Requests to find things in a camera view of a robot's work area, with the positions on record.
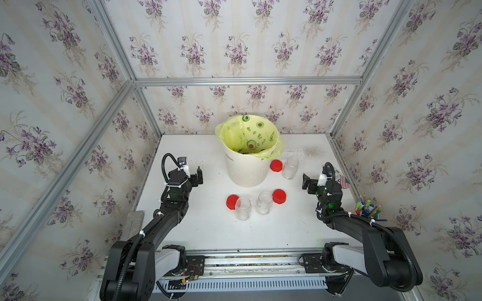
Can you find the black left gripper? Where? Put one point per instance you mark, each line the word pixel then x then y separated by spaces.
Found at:
pixel 197 177

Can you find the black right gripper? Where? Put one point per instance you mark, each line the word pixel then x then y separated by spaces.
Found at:
pixel 307 182

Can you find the red-lid tea jar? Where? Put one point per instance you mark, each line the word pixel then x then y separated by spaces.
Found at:
pixel 264 203
pixel 290 168
pixel 243 209

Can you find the red jar lid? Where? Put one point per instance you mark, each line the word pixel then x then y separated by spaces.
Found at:
pixel 232 201
pixel 276 166
pixel 279 196

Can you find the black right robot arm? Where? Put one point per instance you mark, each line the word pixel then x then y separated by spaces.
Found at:
pixel 385 256

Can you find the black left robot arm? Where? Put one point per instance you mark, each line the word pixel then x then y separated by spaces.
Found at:
pixel 131 272

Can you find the flag patterned can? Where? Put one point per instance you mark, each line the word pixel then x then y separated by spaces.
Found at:
pixel 343 181

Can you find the white trash bin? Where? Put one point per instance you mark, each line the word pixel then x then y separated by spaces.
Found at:
pixel 246 170

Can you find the coloured markers bundle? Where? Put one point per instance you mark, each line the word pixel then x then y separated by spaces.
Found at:
pixel 368 209

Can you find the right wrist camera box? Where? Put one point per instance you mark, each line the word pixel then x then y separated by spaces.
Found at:
pixel 322 180

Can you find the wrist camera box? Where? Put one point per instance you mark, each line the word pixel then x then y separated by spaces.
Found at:
pixel 322 180
pixel 183 165

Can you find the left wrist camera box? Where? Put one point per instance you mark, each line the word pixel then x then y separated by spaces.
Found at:
pixel 183 165

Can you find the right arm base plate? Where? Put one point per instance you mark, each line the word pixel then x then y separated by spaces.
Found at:
pixel 319 263

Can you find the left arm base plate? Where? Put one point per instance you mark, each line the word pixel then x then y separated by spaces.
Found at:
pixel 192 268

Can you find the aluminium rail frame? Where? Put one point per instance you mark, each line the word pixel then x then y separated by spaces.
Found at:
pixel 242 264

